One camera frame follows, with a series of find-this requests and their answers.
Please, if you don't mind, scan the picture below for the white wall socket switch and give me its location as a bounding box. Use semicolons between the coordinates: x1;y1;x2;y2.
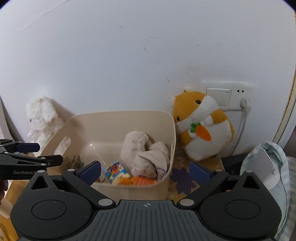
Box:
201;80;257;111

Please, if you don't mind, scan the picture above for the white door frame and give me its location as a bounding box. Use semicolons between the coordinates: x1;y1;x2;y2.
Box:
273;71;295;147

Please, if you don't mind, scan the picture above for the orange white hamster plush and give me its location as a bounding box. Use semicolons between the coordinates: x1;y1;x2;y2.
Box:
172;91;235;161

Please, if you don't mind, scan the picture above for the white plug and cable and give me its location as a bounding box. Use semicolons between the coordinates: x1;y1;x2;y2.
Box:
227;96;251;157

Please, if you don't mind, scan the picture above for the white fluffy rabbit plush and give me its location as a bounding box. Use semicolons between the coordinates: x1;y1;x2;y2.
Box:
26;96;64;157

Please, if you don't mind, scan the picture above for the colourful small snack packet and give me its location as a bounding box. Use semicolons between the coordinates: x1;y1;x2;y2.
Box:
103;161;130;185

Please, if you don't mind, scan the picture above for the beige plastic storage bin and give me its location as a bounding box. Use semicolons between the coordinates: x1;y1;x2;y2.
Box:
42;110;176;202

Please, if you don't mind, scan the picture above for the white phone stand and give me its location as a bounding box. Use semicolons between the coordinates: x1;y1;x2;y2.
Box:
251;149;280;190

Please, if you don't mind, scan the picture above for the cream fluffy plush toy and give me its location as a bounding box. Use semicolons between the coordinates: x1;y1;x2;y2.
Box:
120;131;170;181

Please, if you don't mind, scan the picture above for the orange carrot toy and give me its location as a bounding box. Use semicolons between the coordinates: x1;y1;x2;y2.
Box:
119;176;157;186

